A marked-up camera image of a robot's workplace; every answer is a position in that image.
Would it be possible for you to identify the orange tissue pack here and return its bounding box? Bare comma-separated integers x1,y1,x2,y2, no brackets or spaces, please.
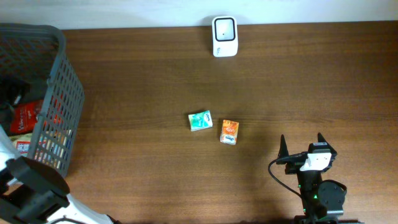
220,119,239,145

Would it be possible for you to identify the green tissue pack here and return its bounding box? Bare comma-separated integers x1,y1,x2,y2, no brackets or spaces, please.
188,111,213,131

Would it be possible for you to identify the red snack bag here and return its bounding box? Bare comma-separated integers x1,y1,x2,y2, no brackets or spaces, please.
10,100,43,134

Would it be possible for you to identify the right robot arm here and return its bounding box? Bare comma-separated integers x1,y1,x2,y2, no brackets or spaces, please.
269,133,359,224

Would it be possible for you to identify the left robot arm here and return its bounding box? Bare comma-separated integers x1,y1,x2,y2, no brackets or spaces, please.
1,129,120,224

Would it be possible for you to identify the yellow wet wipes pack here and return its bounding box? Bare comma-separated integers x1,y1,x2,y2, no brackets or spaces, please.
9,133,33,157

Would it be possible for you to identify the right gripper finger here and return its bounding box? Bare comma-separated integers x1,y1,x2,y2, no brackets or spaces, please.
277,134,289,159
317,133,328,146

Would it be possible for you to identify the grey plastic mesh basket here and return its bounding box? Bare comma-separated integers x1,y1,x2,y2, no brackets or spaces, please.
1,24,85,176

